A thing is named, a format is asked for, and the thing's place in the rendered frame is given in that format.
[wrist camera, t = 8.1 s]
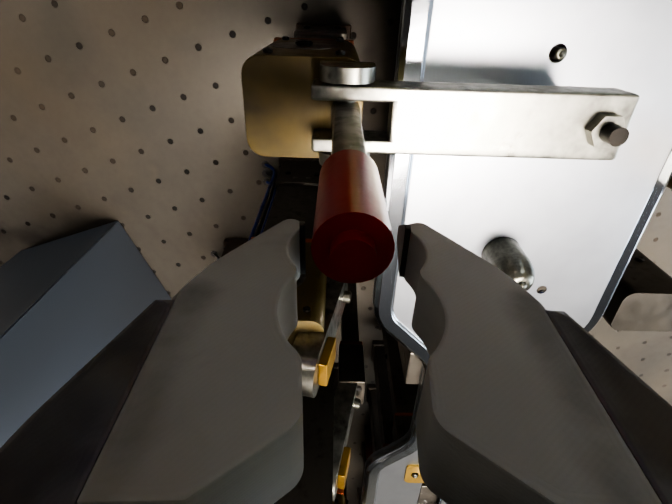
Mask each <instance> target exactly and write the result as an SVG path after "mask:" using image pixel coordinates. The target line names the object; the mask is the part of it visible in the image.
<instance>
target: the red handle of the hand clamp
mask: <svg viewBox="0 0 672 504"><path fill-rule="evenodd" d="M331 130H332V145H331V156H330V157H329V158H327V159H326V161H325V162H324V164H323V165H322V167H321V170H320V175H319V184H318V192H317V201H316V209H315V218H314V226H313V235H312V244H311V253H312V258H313V260H314V262H315V264H316V266H317V267H318V268H319V270H320V271H321V272H322V273H324V274H325V275H326V276H328V277H329V278H331V279H333V280H336V281H339V282H342V283H361V282H365V281H369V280H371V279H373V278H375V277H377V276H378V275H380V274H381V273H383V272H384V271H385V269H386V268H387V267H388V266H389V264H390V263H391V261H392V259H393V255H394V251H395V243H394V238H393V234H392V229H391V225H390V220H389V216H388V212H387V207H386V203H385V198H384V194H383V190H382V185H381V181H380V176H379V172H378V169H377V166H376V164H375V162H374V161H373V160H372V159H371V158H370V157H369V156H368V155H367V152H366V146H365V140H364V135H363V129H362V123H361V110H360V106H359V103H358V102H356V101H335V102H334V103H333V106H332V114H331Z"/></svg>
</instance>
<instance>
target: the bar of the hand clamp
mask: <svg viewBox="0 0 672 504"><path fill-rule="evenodd" d="M311 98H312V99H313V100H328V101H360V102H390V104H389V114H388V125H387V131H376V130H363V135H364V140H365V146H366V152H367V153H377V154H410V155H444V156H477V157H510V158H544V159H577V160H614V159H615V158H616V156H617V153H618V151H619V148H620V146H621V145H623V144H624V143H625V142H626V141H627V139H628V138H629V130H628V126H629V124H630V121H631V119H632V116H633V114H634V111H635V109H636V106H637V104H638V101H639V99H640V96H639V95H637V94H635V93H632V92H628V91H624V90H621V89H618V88H607V87H575V86H543V85H512V84H480V83H448V82H416V81H385V80H375V82H374V83H371V84H364V85H345V84H331V83H326V82H322V81H320V78H315V79H314V80H313V83H312V86H311ZM331 145H332V130H331V129H314V131H313V135H312V140H311V149H312V151H314V152H331Z"/></svg>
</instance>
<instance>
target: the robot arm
mask: <svg viewBox="0 0 672 504"><path fill-rule="evenodd" d="M397 252H398V270H399V277H404V279H405V281H406V282H407V283H408V284H409V285H410V287H411V288H412V290H413V291H414V293H415V296H416V300H415V305H414V311H413V317H412V323H411V325H412V329H413V331H414V332H415V333H416V334H417V335H418V337H419V338H420V339H421V341H422V342H423V344H424V345H425V347H426V349H427V351H428V353H429V356H430V357H429V360H428V364H427V369H426V374H425V378H424V383H423V388H422V393H421V397H420V402H419V407H418V411H417V416H416V422H415V424H416V437H417V450H418V463H419V472H420V475H421V478H422V480H423V482H424V483H425V485H426V486H427V487H428V489H429V490H430V491H431V492H433V493H434V494H435V495H436V496H438V497H439V498H440V499H442V500H443V501H444V502H445V503H447V504H672V406H671V405H670V404H669V403H668V402H667V401H666V400H665V399H663V398H662V397H661V396H660V395H659V394H658V393H657V392H655V391H654V390H653V389H652V388H651V387H650V386H649V385H648V384H646V383H645V382H644V381H643V380H642V379H641V378H640V377H638V376H637V375H636V374H635V373H634V372H633V371H632V370H631V369H629V368H628V367H627V366H626V365H625V364H624V363H623V362H621V361H620V360H619V359H618V358H617V357H616V356H615V355H613V354H612V353H611V352H610V351H609V350H608V349H607V348H606V347H604V346H603V345H602V344H601V343H600V342H599V341H598V340H596V339H595V338H594V337H593V336H592V335H591V334H590V333H588V332H587V331H586V330H585V329H584V328H583V327H582V326H581V325H579V324H578V323H577V322H576V321H575V320H574V319H573V318H571V317H570V316H569V315H568V314H567V313H566V312H565V311H551V310H546V309H545V308H544V307H543V305H542V304H541V303H540V302H539V301H538V300H536V299H535V298H534V297H533V296H532V295H531V294H530V293H529V292H528V291H527V290H525V289H524V288H523V287H522V286H521V285H519V284H518V283H517V282H516V281H515V280H513V279H512V278H511V277H509V276H508V275H507V274H505V273H504V272H503V271H501V270H500V269H498V268H497V267H495V266H494V265H492V264H491V263H489V262H488V261H486V260H484V259H483V258H481V257H479V256H478V255H476V254H474V253H473V252H471V251H469V250H468V249H466V248H464V247H463V246H461V245H459V244H458V243H456V242H454V241H453V240H451V239H449V238H448V237H446V236H444V235H443V234H441V233H439V232H438V231H436V230H434V229H432V228H431V227H429V226H427V225H426V224H423V223H412V224H408V225H407V224H404V225H400V226H398V233H397ZM300 274H306V253H305V221H298V220H295V219H286V220H284V221H282V222H280V223H278V224H277V225H275V226H273V227H271V228H270V229H268V230H266V231H265V232H263V233H261V234H259V235H258V236H256V237H254V238H253V239H251V240H249V241H247V242H246V243H244V244H242V245H241V246H239V247H237V248H235V249H234V250H232V251H230V252H229V253H227V254H225V255H224V256H222V257H221V258H219V259H218V260H216V261H215V262H213V263H212V264H211V265H209V266H208V267H207V268H206V269H204V270H203V271H202V272H200V273H199V274H198V275H197V276H195V277H194V278H193V279H192V280H191V281H190V282H189V283H187V284H186V285H185V286H184V287H183V288H182V289H181V290H180V291H179V292H178V293H177V294H176V295H175V296H174V297H173V298H172V299H171V300H155V301H154V302H152V303H151V304H150V305H149V306H148V307H147V308H146V309H145V310H144V311H143V312H142V313H141V314H140V315H138V316H137V317H136V318H135V319H134V320H133V321H132V322H131V323H130V324H129V325H128V326H127V327H126V328H125V329H123V330H122V331H121V332H120V333H119V334H118V335H117V336H116V337H115V338H114V339H113V340H112V341H111V342H109V343H108V344H107V345H106V346H105V347H104V348H103V349H102V350H101V351H100V352H99V353H98V354H97V355H96V356H94V357H93V358H92V359H91V360H90V361H89V362H88V363H87V364H86V365H85V366H84V367H83V368H82V369H80V370H79V371H78V372H77V373H76V374H75V375H74V376H73V377H72V378H71V379H70V380H69V381H68V382H67V383H65V384H64V385H63V386H62V387H61V388H60V389H59V390H58V391H57V392H56V393H55V394H54V395H53V396H51V397H50V398H49V399H48V400H47V401H46V402H45V403H44V404H43V405H42V406H41V407H40V408H39V409H38V410H37V411H36V412H35V413H34V414H33V415H32V416H31V417H30V418H29V419H28V420H27V421H26V422H25V423H24V424H23V425H22V426H21V427H20V428H19V429H18V430H17V431H16V432H15V433H14V434H13V435H12V436H11V437H10V438H9V439H8V440H7V441H6V443H5V444H4V445H3V446H2V447H1V448H0V504H274V503H275V502H277V501H278V500H279V499H280V498H282V497H283V496H284V495H286V494H287V493H288V492H289V491H291V490H292V489H293V488H294V487H295V486H296V485H297V484H298V482H299V481H300V479H301V476H302V474H303V469H304V447H303V395H302V360H301V357H300V355H299V353H298V352H297V351H296V350H295V349H294V348H293V347H292V345H291V344H290V343H289V342H288V338H289V336H290V335H291V333H292V332H293V331H294V330H295V328H296V327H297V324H298V315H297V280H298V279H299V278H300Z"/></svg>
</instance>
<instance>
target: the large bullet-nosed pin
mask: <svg viewBox="0 0 672 504"><path fill-rule="evenodd" d="M481 258H483V259H484V260H486V261H488V262H489V263H491V264H492V265H494V266H495V267H497V268H498V269H500V270H501V271H503V272H504V273H505V274H507V275H508V276H509V277H511V278H512V279H513V280H515V281H516V282H517V283H518V284H519V285H521V286H522V287H523V288H524V289H525V290H527V291H528V290H529V289H530V288H531V287H532V285H533V283H534V280H535V271H534V267H533V265H532V263H531V261H530V259H529V258H528V256H527V255H526V254H525V252H524V251H523V250H522V248H521V247H520V246H519V244H518V243H517V242H516V240H514V239H513V238H510V237H499V238H496V239H493V240H492V241H490V242H489V243H488V244H487V245H486V246H485V247H484V249H483V251H482V255H481Z"/></svg>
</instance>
